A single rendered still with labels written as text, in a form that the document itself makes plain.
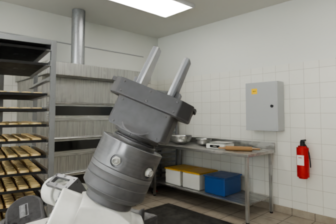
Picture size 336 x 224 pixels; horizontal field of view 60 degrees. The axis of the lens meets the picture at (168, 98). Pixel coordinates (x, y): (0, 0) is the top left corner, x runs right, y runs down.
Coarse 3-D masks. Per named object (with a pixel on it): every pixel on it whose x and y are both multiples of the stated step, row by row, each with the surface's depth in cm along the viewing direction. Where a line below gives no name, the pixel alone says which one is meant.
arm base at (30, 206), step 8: (16, 200) 82; (24, 200) 82; (32, 200) 82; (40, 200) 82; (8, 208) 80; (16, 208) 80; (24, 208) 79; (32, 208) 79; (40, 208) 79; (8, 216) 77; (16, 216) 77; (24, 216) 77; (32, 216) 77; (40, 216) 77
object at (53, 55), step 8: (48, 120) 171; (48, 128) 170; (48, 136) 170; (48, 144) 169; (48, 152) 168; (48, 160) 168; (48, 168) 167; (48, 176) 167; (48, 208) 166; (48, 216) 166
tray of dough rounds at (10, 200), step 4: (20, 192) 186; (24, 192) 190; (28, 192) 186; (32, 192) 188; (0, 196) 184; (4, 196) 177; (8, 196) 177; (12, 196) 184; (16, 196) 178; (20, 196) 177; (0, 200) 169; (4, 200) 170; (8, 200) 169; (12, 200) 169; (0, 204) 161; (4, 204) 168; (8, 204) 161; (0, 208) 158; (4, 208) 157
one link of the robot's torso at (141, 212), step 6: (132, 210) 81; (138, 210) 81; (144, 216) 76; (150, 216) 76; (156, 216) 77; (30, 222) 71; (36, 222) 71; (42, 222) 71; (144, 222) 73; (150, 222) 75; (156, 222) 77
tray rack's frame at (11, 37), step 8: (0, 40) 172; (8, 40) 162; (16, 40) 162; (24, 40) 164; (32, 40) 166; (40, 40) 168; (48, 40) 171; (0, 80) 211; (0, 88) 211; (0, 104) 210; (32, 104) 221; (0, 112) 210; (32, 112) 220; (0, 120) 210; (0, 128) 210; (32, 128) 219; (0, 144) 209; (32, 144) 219
